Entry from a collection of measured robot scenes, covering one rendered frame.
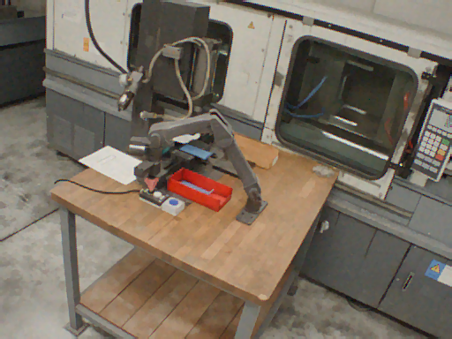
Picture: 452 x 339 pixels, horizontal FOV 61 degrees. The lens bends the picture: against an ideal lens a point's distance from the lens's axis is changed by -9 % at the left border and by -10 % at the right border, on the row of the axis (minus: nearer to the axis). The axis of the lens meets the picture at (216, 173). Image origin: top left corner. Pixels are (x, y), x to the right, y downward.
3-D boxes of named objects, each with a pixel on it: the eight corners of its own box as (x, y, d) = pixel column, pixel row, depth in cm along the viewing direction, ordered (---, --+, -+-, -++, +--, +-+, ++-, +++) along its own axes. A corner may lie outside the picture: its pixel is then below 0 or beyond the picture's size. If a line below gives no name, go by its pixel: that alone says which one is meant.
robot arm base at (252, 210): (237, 203, 165) (253, 209, 163) (257, 183, 181) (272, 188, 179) (234, 219, 169) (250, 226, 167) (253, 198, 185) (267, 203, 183)
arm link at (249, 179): (250, 199, 169) (212, 134, 155) (248, 191, 175) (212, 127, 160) (263, 193, 168) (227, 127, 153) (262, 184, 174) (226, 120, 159)
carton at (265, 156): (267, 171, 210) (271, 158, 206) (223, 154, 218) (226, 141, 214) (276, 162, 220) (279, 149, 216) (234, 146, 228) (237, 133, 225)
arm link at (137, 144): (127, 160, 158) (129, 131, 152) (131, 149, 165) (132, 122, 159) (157, 163, 159) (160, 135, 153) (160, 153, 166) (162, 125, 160)
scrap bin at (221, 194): (218, 212, 172) (220, 200, 169) (166, 190, 180) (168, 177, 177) (230, 199, 181) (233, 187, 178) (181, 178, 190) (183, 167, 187)
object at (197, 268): (222, 425, 177) (267, 300, 133) (63, 327, 210) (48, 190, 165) (297, 287, 267) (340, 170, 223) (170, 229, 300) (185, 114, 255)
